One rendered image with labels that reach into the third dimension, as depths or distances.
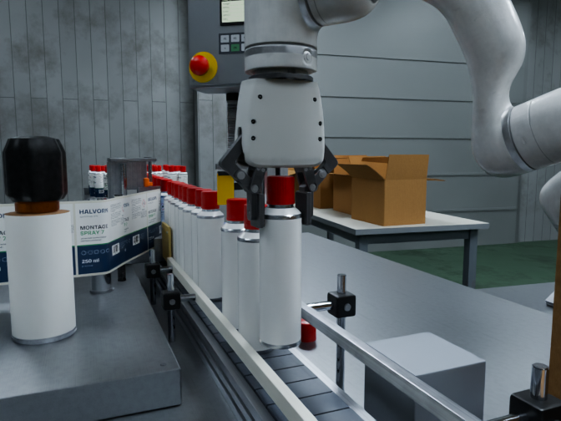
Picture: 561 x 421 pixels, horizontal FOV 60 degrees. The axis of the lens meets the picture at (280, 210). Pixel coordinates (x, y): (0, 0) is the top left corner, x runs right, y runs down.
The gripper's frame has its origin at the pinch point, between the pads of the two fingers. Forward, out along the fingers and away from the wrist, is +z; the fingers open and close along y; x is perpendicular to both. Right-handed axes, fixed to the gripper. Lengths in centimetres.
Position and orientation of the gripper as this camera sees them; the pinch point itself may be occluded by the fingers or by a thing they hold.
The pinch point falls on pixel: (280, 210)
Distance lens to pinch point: 57.7
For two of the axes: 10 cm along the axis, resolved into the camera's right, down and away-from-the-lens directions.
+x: 3.9, 1.1, -9.2
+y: -9.2, 0.4, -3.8
